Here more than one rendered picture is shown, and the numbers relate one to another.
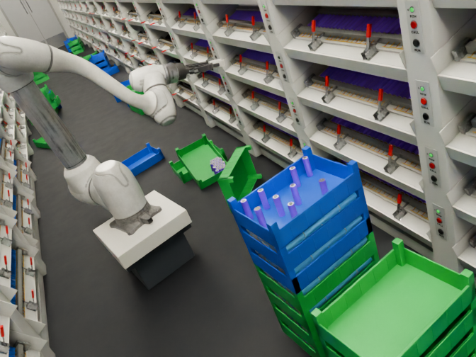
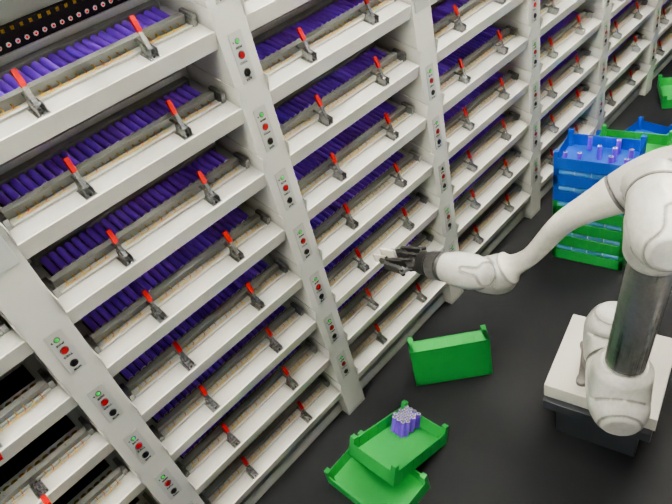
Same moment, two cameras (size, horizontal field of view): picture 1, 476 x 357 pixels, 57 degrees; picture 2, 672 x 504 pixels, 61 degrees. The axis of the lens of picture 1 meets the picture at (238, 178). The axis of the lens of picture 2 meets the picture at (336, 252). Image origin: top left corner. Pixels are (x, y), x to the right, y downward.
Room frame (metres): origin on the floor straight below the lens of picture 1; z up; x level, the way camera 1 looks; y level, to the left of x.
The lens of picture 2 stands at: (2.74, 1.22, 1.86)
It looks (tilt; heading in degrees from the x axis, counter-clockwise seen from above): 38 degrees down; 249
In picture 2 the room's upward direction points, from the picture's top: 16 degrees counter-clockwise
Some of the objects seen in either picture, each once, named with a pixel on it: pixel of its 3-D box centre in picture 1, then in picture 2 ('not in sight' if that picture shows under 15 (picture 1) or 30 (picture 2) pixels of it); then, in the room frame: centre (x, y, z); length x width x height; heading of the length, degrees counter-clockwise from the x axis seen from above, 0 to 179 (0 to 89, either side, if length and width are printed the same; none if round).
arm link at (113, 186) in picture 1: (116, 186); (612, 336); (1.66, 0.48, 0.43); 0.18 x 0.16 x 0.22; 43
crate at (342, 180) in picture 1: (294, 193); (599, 152); (0.99, -0.13, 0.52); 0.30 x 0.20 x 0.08; 114
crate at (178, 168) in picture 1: (197, 161); (376, 478); (2.42, 0.19, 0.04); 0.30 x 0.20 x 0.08; 105
